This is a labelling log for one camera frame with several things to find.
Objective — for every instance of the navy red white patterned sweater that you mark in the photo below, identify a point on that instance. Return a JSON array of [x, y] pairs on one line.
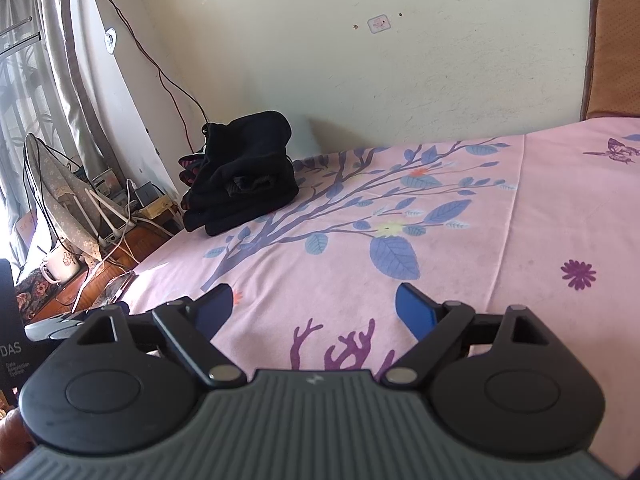
[[240, 200]]

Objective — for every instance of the wooden bedside table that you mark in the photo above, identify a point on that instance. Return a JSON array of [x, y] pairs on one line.
[[130, 245]]

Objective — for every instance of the white mug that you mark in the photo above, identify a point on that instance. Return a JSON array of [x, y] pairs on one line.
[[61, 266]]

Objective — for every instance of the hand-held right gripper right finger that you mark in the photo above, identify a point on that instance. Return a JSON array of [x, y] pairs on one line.
[[417, 310]]

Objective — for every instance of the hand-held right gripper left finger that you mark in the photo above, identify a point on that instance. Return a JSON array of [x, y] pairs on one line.
[[212, 310]]

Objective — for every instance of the grey curtain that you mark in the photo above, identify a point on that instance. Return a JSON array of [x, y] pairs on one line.
[[65, 60]]

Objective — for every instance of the pink floral bedsheet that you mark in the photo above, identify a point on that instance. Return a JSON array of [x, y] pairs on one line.
[[425, 240]]

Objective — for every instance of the small white wall sticker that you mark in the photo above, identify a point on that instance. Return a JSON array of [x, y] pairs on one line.
[[378, 25]]

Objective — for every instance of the white router with antennas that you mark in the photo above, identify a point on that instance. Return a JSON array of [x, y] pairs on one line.
[[107, 215]]

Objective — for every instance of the brown perforated cushion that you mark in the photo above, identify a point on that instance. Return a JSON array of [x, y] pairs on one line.
[[617, 45]]

